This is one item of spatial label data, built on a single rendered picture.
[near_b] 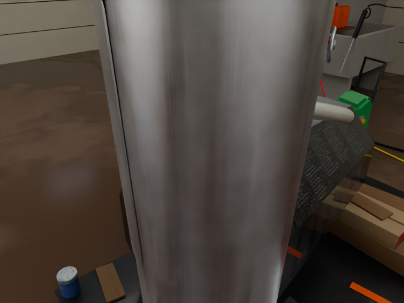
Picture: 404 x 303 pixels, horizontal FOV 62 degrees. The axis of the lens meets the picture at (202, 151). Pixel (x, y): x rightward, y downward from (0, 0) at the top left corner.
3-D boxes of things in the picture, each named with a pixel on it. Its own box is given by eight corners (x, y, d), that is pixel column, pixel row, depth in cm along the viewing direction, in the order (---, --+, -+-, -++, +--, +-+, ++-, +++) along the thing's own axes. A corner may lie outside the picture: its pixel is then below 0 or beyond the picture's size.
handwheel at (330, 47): (309, 57, 156) (315, 22, 148) (332, 59, 152) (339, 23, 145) (306, 64, 143) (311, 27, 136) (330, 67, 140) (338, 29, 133)
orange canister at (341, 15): (319, 30, 427) (323, 2, 411) (338, 26, 456) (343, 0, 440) (335, 33, 412) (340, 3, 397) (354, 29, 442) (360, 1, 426)
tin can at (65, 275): (85, 288, 180) (80, 272, 174) (68, 302, 173) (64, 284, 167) (73, 279, 186) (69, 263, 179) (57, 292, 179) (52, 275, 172)
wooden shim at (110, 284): (95, 270, 191) (95, 268, 191) (112, 264, 196) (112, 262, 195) (106, 304, 172) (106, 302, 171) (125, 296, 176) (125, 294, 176)
